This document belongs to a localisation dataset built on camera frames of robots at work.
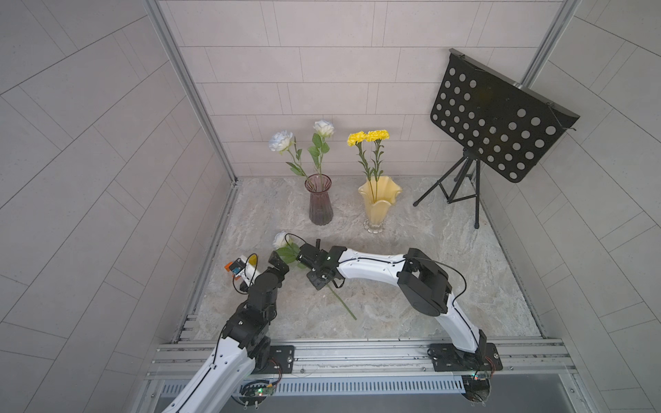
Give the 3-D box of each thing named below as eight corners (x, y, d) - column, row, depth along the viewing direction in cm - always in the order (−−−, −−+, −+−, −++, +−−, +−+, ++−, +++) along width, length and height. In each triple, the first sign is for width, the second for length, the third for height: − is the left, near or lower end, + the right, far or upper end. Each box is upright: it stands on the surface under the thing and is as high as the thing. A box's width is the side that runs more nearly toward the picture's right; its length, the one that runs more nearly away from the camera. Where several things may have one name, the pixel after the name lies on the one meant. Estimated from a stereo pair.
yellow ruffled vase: (374, 241, 98) (380, 208, 82) (353, 220, 104) (355, 185, 88) (395, 226, 103) (406, 191, 86) (374, 206, 109) (380, 170, 93)
